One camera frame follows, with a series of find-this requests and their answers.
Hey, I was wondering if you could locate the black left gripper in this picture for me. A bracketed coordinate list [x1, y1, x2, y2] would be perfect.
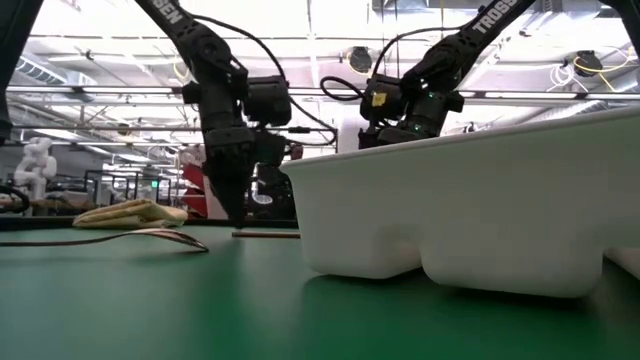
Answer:
[182, 74, 257, 229]

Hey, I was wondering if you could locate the copper spoon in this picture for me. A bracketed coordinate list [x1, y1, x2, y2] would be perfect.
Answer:
[0, 227, 210, 253]

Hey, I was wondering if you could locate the black equipment white disc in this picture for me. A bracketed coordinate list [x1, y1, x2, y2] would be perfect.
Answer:
[252, 164, 297, 221]

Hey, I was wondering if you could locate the red cart pink panel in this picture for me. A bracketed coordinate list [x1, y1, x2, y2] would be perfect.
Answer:
[178, 147, 217, 220]

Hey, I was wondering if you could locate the white column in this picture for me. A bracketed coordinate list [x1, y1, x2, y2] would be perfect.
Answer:
[338, 114, 364, 152]

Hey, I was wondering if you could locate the white plastic cutlery tray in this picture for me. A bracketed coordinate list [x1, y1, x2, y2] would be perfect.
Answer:
[279, 106, 640, 300]

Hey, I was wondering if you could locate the yellow checked folded cloth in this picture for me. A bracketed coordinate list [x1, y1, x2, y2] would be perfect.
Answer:
[72, 198, 190, 231]

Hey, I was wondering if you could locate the long ceiling light strip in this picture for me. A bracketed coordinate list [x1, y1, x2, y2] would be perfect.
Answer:
[0, 84, 640, 100]

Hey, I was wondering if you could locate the black ceiling cable reel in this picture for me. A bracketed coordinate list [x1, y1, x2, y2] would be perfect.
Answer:
[572, 49, 605, 79]
[348, 45, 375, 75]

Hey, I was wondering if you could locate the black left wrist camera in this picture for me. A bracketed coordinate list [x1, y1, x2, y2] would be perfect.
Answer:
[243, 74, 293, 128]

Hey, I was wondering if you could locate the black gantry frame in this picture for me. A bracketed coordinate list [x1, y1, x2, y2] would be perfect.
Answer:
[292, 126, 340, 151]

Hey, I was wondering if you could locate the black wire frame enclosure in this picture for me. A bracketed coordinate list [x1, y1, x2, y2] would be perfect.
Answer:
[83, 169, 175, 205]

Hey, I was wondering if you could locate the white coiled ceiling cable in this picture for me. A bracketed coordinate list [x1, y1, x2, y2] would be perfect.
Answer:
[548, 63, 575, 89]

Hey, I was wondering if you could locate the black curved hose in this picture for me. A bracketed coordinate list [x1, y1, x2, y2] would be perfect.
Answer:
[0, 183, 30, 214]

